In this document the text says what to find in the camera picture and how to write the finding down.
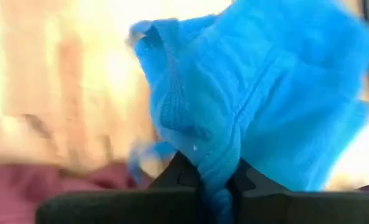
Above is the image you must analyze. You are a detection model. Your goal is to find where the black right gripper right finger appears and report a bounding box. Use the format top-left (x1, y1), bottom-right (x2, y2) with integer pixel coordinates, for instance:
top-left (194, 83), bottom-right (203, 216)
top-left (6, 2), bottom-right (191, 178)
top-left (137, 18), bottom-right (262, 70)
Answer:
top-left (233, 158), bottom-right (369, 224)

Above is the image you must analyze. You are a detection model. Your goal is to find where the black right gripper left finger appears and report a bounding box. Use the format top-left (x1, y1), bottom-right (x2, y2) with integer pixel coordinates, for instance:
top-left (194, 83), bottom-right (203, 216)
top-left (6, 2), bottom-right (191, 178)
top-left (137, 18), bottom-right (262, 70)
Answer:
top-left (36, 151), bottom-right (200, 224)

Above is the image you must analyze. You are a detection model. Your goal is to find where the maroon garment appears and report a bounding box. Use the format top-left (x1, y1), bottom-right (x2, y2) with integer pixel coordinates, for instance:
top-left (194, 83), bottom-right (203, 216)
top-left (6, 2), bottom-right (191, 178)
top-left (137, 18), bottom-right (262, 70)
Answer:
top-left (0, 161), bottom-right (151, 224)

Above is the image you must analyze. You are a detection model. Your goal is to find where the bright teal blue garment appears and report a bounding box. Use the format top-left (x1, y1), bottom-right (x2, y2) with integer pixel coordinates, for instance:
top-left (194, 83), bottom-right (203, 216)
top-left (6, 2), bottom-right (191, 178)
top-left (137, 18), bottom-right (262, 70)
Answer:
top-left (126, 0), bottom-right (369, 224)

